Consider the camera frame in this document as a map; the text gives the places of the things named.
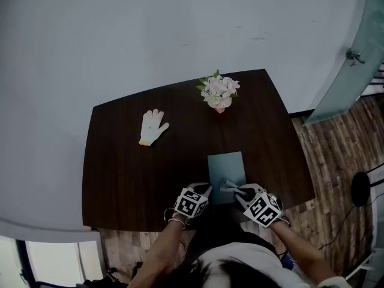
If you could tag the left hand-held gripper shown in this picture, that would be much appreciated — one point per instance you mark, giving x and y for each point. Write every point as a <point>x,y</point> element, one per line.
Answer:
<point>190,204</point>

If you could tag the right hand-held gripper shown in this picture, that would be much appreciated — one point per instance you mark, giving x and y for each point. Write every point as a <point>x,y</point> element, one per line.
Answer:
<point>262,211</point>

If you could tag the grey rag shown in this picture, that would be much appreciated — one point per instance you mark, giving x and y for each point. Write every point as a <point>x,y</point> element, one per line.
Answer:
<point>228,187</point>

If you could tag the grey-blue notebook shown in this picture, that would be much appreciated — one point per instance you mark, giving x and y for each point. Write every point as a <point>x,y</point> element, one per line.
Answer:
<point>225,166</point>

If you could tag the person's left forearm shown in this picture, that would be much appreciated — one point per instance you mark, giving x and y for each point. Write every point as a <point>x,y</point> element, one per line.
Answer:
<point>156,250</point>

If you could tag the person's right forearm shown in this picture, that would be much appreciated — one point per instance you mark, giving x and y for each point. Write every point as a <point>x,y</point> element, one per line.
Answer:
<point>297,247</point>

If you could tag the person's white shirt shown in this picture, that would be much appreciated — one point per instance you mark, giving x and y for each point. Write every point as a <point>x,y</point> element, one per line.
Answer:
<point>240,252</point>

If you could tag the white work glove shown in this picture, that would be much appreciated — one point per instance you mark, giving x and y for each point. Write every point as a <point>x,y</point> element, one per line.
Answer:
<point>151,127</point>

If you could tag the pink flowers in pot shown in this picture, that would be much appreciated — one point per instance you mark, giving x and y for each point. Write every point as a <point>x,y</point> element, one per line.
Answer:
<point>219,90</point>

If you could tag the black standing fan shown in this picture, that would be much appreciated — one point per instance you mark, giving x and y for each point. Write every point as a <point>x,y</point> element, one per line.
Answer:
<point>360,189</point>

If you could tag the frosted glass door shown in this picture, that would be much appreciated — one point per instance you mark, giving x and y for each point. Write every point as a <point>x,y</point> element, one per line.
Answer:
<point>342,94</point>

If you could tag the black framed window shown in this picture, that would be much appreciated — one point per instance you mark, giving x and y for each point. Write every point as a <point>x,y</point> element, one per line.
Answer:
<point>51,259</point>

